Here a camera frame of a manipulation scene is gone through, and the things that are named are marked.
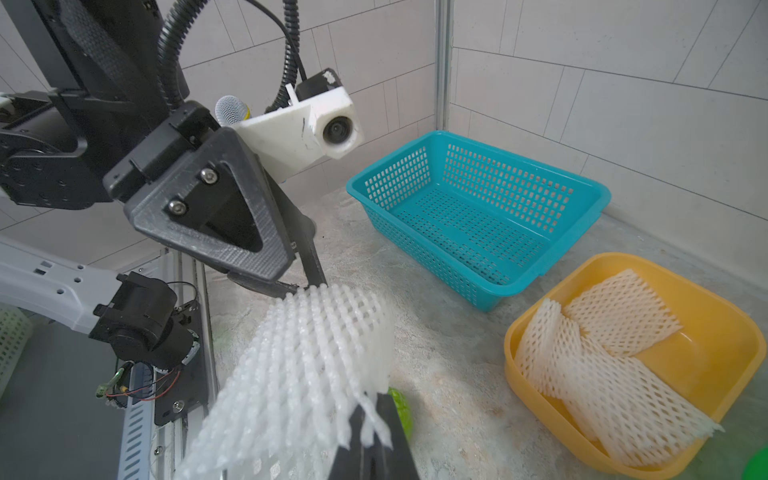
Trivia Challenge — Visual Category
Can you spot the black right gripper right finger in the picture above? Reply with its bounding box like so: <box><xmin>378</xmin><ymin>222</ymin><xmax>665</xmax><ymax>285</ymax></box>
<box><xmin>373</xmin><ymin>394</ymin><xmax>419</xmax><ymax>480</ymax></box>

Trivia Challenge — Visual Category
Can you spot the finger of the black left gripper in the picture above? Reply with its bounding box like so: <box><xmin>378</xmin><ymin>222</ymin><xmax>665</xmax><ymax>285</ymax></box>
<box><xmin>227</xmin><ymin>175</ymin><xmax>327</xmax><ymax>299</ymax></box>

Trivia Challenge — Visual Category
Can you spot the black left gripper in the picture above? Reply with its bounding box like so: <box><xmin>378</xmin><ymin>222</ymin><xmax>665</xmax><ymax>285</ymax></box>
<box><xmin>1</xmin><ymin>1</ymin><xmax>293</xmax><ymax>282</ymax></box>

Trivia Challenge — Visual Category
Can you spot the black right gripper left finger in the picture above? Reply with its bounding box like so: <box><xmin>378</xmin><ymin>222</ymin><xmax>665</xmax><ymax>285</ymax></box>
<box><xmin>327</xmin><ymin>406</ymin><xmax>375</xmax><ymax>480</ymax></box>

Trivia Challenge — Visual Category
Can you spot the green custard apple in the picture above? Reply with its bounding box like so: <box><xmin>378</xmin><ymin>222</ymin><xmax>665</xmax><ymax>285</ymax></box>
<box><xmin>388</xmin><ymin>387</ymin><xmax>414</xmax><ymax>442</ymax></box>

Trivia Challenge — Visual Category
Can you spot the pile of foam nets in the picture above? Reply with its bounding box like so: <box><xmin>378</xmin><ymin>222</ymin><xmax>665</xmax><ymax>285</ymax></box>
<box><xmin>514</xmin><ymin>269</ymin><xmax>721</xmax><ymax>467</ymax></box>

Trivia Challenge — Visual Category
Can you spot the teal plastic basket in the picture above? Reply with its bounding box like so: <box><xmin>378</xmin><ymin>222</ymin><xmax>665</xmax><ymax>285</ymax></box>
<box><xmin>346</xmin><ymin>131</ymin><xmax>611</xmax><ymax>312</ymax></box>

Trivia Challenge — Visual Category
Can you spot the left circuit board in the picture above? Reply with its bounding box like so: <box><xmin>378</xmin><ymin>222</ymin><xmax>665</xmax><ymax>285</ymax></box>
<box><xmin>95</xmin><ymin>361</ymin><xmax>180</xmax><ymax>404</ymax></box>

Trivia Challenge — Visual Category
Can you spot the white perforated bin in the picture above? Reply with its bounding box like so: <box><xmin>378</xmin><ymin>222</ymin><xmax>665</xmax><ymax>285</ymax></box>
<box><xmin>0</xmin><ymin>304</ymin><xmax>33</xmax><ymax>396</ymax></box>

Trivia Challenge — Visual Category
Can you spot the yellow plastic tub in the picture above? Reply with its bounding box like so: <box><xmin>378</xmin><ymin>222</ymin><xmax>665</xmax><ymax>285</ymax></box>
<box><xmin>504</xmin><ymin>252</ymin><xmax>767</xmax><ymax>479</ymax></box>

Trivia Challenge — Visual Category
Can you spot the green plastic basket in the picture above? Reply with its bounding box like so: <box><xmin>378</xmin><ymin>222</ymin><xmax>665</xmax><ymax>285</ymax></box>
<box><xmin>741</xmin><ymin>446</ymin><xmax>768</xmax><ymax>480</ymax></box>

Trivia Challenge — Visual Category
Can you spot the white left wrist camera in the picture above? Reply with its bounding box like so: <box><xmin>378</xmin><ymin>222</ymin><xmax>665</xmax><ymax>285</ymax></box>
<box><xmin>231</xmin><ymin>68</ymin><xmax>364</xmax><ymax>183</ymax></box>

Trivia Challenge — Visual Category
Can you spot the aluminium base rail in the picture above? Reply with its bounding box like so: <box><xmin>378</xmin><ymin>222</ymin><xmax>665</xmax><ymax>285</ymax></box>
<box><xmin>116</xmin><ymin>248</ymin><xmax>218</xmax><ymax>479</ymax></box>

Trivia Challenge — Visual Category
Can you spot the aluminium corner post left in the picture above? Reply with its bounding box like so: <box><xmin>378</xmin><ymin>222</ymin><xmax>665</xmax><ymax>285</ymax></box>
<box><xmin>434</xmin><ymin>0</ymin><xmax>454</xmax><ymax>130</ymax></box>

